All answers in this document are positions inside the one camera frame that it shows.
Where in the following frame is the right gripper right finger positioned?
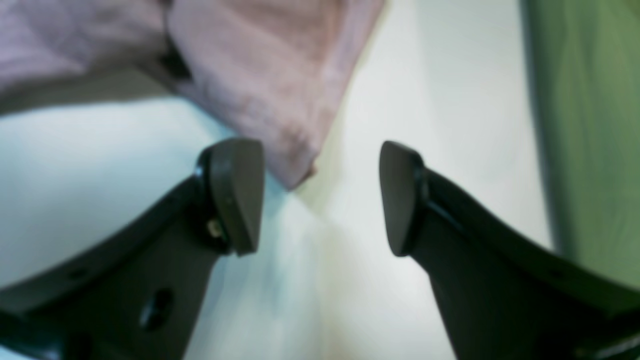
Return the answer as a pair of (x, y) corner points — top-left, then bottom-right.
(379, 141), (640, 360)

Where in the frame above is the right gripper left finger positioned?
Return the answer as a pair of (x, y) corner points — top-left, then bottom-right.
(1, 137), (266, 360)

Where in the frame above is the mauve pink t-shirt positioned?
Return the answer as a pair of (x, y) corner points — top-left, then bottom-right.
(0, 0), (386, 191)

